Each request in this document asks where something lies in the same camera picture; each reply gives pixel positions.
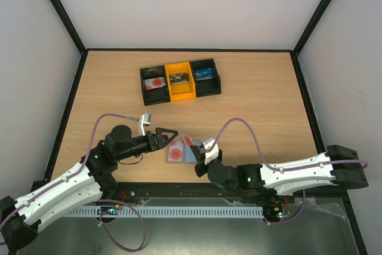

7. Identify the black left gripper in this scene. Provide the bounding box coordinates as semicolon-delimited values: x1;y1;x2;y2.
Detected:
116;128;178;161

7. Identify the white red april card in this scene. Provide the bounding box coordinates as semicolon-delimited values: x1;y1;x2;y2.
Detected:
144;77;166;91

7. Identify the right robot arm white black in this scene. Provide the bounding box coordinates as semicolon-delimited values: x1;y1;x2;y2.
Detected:
190;145;369;202

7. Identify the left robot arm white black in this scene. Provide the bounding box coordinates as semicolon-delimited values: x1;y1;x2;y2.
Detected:
1;125;178;251

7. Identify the left black bin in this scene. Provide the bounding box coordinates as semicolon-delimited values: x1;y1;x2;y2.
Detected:
140;65;170;106

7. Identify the black bin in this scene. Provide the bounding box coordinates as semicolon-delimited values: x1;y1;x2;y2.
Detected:
140;65;170;106
189;59;221;97

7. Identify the yellow middle bin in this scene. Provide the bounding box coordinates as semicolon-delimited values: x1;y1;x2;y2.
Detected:
165;62;196;102

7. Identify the right black bin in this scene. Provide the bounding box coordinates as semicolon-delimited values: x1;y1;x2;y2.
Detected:
189;59;221;97

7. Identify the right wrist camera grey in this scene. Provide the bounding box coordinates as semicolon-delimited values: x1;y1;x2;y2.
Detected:
201;137;219;165

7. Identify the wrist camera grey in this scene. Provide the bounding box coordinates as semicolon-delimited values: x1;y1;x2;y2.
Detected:
201;137;219;165
138;112;152;136

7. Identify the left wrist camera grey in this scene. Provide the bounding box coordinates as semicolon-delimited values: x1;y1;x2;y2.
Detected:
138;112;152;136

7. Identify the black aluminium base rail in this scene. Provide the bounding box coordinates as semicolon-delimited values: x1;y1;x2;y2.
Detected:
107;182;348;206

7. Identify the light blue slotted cable duct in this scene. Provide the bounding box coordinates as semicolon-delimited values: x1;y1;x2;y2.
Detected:
66;206;263;219

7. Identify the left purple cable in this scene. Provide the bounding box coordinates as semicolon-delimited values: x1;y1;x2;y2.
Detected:
0;113;149;251

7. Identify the black enclosure frame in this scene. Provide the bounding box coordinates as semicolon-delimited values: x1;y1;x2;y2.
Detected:
32;0;367;254

